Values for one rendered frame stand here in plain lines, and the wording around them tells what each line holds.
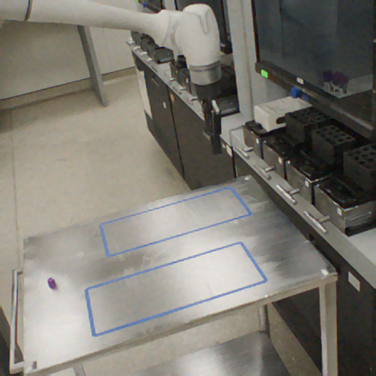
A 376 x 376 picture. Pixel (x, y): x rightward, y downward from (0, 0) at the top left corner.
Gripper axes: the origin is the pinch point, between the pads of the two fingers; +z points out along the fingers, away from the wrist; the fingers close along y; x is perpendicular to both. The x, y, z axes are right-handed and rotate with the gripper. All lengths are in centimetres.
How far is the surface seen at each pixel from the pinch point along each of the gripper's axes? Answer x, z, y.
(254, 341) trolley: 6, 52, -32
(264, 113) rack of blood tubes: -16.0, -6.6, -2.9
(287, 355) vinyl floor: -10, 80, -19
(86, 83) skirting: 7, 74, 350
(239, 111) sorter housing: -21.5, 5.7, 32.6
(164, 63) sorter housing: -16, 6, 118
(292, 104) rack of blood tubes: -26.1, -6.6, -1.7
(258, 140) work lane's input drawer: -11.8, 0.2, -5.6
